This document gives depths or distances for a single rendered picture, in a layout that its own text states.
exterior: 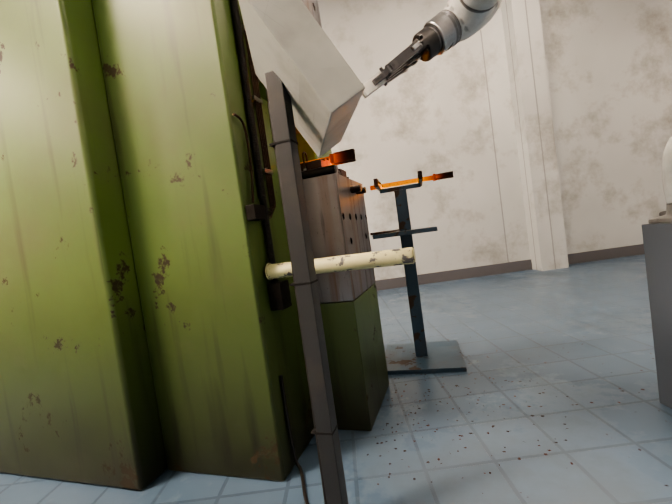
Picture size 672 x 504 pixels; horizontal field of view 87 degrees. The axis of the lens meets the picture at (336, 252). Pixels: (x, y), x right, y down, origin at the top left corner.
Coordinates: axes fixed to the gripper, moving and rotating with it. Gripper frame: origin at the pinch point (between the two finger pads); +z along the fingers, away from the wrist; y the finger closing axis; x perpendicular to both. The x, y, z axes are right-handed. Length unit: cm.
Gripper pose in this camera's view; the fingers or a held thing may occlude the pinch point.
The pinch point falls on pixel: (372, 85)
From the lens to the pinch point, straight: 101.8
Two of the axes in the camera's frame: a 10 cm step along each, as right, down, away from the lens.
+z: -7.8, 6.2, -0.8
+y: -1.2, -0.3, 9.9
